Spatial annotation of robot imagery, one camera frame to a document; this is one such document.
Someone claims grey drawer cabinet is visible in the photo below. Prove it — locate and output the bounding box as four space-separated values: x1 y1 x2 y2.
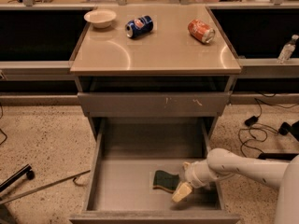
71 5 241 132

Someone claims closed grey top drawer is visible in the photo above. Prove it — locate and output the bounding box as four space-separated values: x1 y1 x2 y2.
78 92 229 118

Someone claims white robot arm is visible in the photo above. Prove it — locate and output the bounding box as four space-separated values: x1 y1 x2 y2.
172 148 299 224

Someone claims open middle drawer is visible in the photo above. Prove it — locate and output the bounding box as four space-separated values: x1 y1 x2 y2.
70 118 239 224

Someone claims orange soda can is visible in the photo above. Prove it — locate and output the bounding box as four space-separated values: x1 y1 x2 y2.
188 19 215 44

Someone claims black power adapter cable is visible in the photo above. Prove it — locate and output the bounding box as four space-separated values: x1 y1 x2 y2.
237 91 299 159

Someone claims thin metal rod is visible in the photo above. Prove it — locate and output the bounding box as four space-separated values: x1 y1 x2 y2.
0 170 91 205

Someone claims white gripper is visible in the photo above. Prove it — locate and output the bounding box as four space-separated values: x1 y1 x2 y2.
172 160 218 203

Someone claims blue soda can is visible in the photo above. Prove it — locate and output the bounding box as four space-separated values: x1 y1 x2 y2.
125 16 153 38

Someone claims black cable at left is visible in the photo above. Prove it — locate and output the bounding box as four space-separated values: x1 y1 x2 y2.
0 103 8 147

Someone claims clear plastic water bottle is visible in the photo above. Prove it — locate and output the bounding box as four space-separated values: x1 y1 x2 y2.
278 35 299 64

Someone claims black stand with caster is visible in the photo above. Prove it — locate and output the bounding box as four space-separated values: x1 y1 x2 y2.
0 164 35 192

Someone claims green yellow sponge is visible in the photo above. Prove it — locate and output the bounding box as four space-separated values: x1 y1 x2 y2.
152 170 179 193

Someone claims white ceramic bowl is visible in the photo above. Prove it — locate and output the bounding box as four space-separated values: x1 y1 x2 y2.
84 9 117 29

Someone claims black office chair base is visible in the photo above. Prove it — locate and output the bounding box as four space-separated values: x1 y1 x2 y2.
258 120 299 161

